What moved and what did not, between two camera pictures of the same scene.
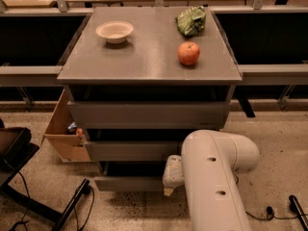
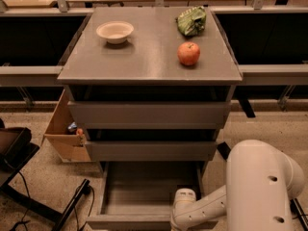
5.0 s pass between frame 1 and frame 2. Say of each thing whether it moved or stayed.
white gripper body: moved
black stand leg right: stayed
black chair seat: stayed
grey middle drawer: stayed
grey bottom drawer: moved
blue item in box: stayed
